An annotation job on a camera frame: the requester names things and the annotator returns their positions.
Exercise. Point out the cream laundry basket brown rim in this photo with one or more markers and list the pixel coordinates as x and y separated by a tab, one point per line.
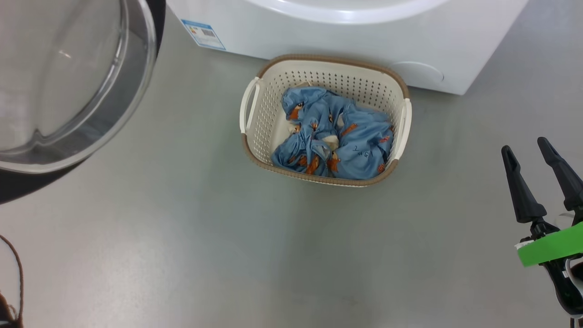
268	114

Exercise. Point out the blue energy label sticker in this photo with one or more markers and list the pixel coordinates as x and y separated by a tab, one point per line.
202	34

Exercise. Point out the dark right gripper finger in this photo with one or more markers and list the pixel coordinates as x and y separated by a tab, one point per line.
567	182
524	196

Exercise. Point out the blue fox print garment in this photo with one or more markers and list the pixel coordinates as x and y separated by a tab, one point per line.
309	114

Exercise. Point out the white front-load washing machine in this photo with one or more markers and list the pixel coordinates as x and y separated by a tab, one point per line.
319	36

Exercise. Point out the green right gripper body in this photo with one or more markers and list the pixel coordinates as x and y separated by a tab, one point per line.
551	248

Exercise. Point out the round black glass washer door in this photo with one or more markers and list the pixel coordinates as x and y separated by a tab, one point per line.
54	68

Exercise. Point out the round filter cover panel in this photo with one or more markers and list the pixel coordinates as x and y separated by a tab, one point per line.
419	73

